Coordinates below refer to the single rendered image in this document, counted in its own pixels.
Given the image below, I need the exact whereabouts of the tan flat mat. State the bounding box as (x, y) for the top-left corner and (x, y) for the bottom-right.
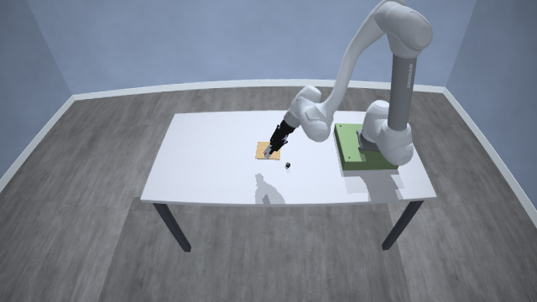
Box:
(255, 142), (280, 159)

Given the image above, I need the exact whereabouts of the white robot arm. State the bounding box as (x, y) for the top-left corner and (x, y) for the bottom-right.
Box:
(284, 0), (433, 166)

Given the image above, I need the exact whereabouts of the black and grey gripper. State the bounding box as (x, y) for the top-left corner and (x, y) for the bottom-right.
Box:
(263, 119), (295, 159)

